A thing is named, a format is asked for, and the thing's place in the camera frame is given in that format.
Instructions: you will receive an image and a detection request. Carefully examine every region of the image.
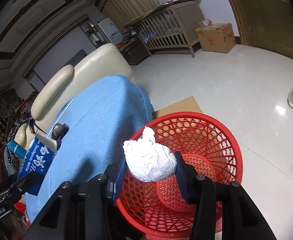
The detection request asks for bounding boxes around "white paper ball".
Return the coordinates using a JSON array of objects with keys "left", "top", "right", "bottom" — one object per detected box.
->
[{"left": 123, "top": 126, "right": 177, "bottom": 183}]

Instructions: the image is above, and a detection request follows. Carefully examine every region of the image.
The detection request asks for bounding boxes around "blue milk carton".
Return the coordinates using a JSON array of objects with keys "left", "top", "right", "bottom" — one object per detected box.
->
[{"left": 18, "top": 133, "right": 58, "bottom": 196}]

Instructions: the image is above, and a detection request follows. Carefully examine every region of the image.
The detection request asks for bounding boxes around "black plastic bag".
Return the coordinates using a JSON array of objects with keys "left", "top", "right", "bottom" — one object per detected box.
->
[{"left": 51, "top": 123, "right": 69, "bottom": 141}]

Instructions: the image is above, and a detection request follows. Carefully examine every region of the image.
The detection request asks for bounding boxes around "red plastic mesh basket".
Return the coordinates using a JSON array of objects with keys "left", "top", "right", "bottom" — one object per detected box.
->
[{"left": 116, "top": 112, "right": 242, "bottom": 239}]

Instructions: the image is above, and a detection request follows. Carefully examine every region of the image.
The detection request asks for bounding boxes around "teal thermos bottle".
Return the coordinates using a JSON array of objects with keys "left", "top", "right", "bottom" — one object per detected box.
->
[{"left": 7, "top": 140, "right": 27, "bottom": 159}]

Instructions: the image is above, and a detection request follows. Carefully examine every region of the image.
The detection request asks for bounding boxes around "blue tablecloth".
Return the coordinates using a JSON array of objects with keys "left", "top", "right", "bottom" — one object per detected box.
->
[{"left": 26, "top": 75, "right": 153, "bottom": 222}]

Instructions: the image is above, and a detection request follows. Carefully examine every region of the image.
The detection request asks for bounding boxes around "flat cardboard sheet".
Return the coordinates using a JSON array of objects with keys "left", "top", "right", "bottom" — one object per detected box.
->
[{"left": 152, "top": 96, "right": 203, "bottom": 119}]

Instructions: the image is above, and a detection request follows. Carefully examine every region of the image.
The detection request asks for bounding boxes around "white thin stick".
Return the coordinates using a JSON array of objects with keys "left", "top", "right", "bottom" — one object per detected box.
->
[{"left": 46, "top": 98, "right": 76, "bottom": 137}]

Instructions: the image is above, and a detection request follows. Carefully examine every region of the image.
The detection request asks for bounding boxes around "cream leather sofa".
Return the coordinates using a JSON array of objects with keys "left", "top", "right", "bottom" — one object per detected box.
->
[{"left": 14, "top": 43, "right": 138, "bottom": 149}]

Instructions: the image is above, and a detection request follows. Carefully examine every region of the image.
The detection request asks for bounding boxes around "brown cardboard box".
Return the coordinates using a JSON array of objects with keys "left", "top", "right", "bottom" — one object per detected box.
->
[{"left": 195, "top": 23, "right": 236, "bottom": 54}]

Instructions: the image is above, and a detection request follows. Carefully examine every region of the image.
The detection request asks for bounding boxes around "white refrigerator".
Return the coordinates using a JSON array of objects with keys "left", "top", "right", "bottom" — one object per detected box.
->
[{"left": 98, "top": 18, "right": 123, "bottom": 45}]

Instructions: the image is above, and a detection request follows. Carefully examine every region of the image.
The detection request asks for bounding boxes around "wooden baby crib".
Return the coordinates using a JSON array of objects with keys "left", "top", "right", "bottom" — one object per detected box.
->
[{"left": 125, "top": 0, "right": 204, "bottom": 57}]

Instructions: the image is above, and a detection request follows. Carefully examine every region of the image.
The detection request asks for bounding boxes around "wooden door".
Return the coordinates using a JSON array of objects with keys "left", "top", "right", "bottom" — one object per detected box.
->
[{"left": 229, "top": 0, "right": 293, "bottom": 59}]

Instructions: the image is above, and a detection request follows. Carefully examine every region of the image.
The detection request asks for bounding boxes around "beige curtain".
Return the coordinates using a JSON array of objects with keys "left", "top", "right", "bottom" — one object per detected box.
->
[{"left": 95, "top": 0, "right": 159, "bottom": 29}]

